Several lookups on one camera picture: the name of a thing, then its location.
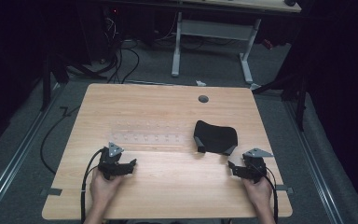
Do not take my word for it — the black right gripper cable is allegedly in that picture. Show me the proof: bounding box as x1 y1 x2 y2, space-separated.
255 164 280 224

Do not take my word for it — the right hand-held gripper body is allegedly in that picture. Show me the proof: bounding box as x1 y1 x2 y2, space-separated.
241 147 275 184

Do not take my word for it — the black metal stand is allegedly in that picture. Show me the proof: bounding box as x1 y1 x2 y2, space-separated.
252 43 311 133
39 36 106 113

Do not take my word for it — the black cloth eye mask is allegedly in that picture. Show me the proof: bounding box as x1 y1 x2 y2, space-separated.
193 119 240 157

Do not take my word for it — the person's left hand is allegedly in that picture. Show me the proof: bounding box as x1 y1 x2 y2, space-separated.
89 167 126 216

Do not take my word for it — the black floor cable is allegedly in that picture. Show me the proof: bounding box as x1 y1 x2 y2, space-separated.
39 105 82 175

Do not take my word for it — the person's right hand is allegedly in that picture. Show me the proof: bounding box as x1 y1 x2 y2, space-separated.
241 175 274 217

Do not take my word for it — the grey tape strip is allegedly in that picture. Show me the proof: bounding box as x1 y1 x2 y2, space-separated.
275 184 295 194
39 188 63 197

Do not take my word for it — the bundle of black cables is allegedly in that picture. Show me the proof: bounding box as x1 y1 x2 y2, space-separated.
103 15 141 85

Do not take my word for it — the metal floor rail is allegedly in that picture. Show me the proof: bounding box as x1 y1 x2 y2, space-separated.
0 83 65 222
283 101 347 224

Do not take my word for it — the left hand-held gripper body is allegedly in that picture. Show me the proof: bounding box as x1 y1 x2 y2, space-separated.
97 142 126 181

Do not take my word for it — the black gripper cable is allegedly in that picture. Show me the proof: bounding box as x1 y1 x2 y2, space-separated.
255 164 280 224
79 147 106 224

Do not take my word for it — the desk with white metal legs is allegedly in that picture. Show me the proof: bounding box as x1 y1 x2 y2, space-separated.
99 0 303 84

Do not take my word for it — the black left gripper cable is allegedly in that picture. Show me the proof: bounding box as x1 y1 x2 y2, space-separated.
79 147 106 224

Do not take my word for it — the clear plastic sheet with bumps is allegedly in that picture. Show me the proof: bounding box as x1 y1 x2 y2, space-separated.
109 120 195 146

